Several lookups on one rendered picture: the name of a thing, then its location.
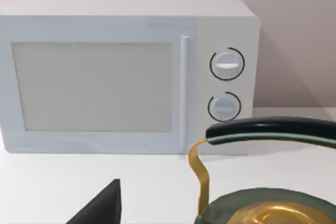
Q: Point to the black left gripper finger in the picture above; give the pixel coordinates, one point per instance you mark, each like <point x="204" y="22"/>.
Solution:
<point x="102" y="205"/>

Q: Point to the pale microwave door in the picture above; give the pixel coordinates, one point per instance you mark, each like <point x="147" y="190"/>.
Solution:
<point x="92" y="87"/>

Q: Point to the small microwave knob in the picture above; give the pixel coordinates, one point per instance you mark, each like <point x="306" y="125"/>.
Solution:
<point x="224" y="107"/>

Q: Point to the green and gold kettle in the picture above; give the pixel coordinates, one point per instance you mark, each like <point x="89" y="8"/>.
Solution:
<point x="262" y="208"/>

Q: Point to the large microwave knob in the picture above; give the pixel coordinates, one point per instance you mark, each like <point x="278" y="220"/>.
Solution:
<point x="227" y="63"/>

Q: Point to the pale microwave oven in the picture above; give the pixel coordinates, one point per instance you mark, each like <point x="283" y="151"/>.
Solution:
<point x="225" y="32"/>

